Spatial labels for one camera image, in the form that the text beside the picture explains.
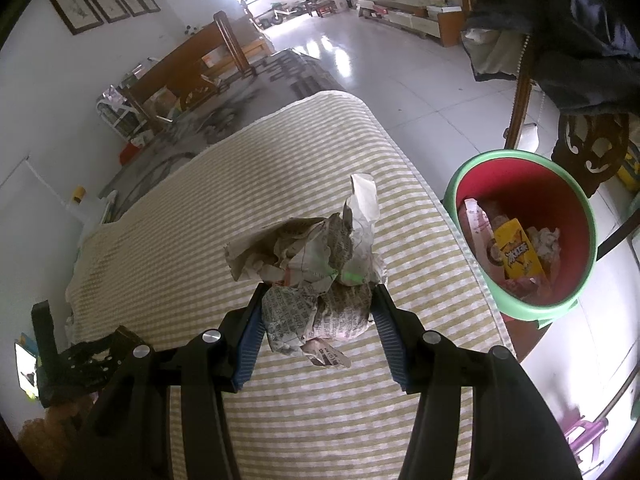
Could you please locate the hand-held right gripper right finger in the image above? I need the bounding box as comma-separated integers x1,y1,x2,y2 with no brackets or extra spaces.
371,284,583,480

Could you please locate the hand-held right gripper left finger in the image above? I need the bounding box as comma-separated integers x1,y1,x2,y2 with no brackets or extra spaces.
60,284,267,480

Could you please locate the newspaper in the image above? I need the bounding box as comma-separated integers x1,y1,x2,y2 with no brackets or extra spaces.
224,173,388,372

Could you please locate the long pink wrapper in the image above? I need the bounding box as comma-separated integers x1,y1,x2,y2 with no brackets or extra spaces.
462,197,506,268

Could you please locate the short pink wrapper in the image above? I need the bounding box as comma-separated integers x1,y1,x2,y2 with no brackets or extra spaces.
502,275,553,303

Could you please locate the yellow snack box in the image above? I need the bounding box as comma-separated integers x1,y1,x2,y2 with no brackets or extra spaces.
492,217,547,281

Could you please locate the white paper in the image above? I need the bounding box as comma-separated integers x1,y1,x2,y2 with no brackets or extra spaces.
525,226,562,266

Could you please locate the red bucket with green rim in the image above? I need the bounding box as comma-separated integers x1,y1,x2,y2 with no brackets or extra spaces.
442,149,598,330

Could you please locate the white floor box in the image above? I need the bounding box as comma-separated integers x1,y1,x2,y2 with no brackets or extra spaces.
97,190,121,223

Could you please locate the striped table cover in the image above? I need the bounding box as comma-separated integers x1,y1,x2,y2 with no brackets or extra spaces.
65,90,516,480

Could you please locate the purple plastic stool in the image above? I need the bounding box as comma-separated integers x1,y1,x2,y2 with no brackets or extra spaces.
562,410,613,461

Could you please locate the red floor container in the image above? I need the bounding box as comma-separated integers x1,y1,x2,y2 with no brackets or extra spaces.
119,141,146,165

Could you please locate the patterned grey rug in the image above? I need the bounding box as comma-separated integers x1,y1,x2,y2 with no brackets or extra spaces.
97,49,348,201

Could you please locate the carved wooden chair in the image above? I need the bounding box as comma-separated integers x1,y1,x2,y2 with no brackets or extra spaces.
502,30,632,198

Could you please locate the wooden sofa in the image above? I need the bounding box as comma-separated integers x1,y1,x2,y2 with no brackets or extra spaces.
120,10,276,126

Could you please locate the television cabinet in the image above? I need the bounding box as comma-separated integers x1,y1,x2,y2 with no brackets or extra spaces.
356,0,466,48

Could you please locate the children's balance bike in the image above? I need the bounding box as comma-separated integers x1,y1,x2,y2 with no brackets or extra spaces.
255,2,301,26

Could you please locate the dark blue jacket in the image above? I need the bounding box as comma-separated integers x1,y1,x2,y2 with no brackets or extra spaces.
460,0,640,116

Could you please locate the white wire rack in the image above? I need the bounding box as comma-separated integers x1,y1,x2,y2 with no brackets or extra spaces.
96,62,151,138

